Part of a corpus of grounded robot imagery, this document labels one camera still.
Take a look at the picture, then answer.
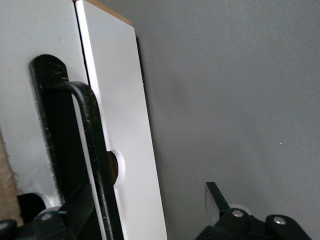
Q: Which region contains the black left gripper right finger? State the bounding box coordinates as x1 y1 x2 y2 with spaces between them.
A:
194 181 313 240

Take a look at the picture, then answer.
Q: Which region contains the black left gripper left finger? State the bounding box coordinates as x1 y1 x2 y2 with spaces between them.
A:
0 183 96 240

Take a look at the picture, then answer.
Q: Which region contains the black metal drawer handle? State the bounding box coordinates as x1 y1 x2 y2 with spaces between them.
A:
28 53 123 240

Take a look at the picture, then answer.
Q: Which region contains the white-fronted drawer with handle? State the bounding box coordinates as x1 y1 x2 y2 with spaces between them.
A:
0 0 123 240

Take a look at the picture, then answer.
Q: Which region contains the wooden drawer cabinet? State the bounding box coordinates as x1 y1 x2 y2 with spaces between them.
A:
0 0 135 226

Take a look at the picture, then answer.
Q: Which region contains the white-fronted drawer with finger notch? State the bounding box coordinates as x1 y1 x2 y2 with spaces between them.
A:
74 0 169 240

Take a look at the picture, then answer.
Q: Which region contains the grey table mat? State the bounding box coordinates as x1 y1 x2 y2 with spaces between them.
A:
99 0 320 240

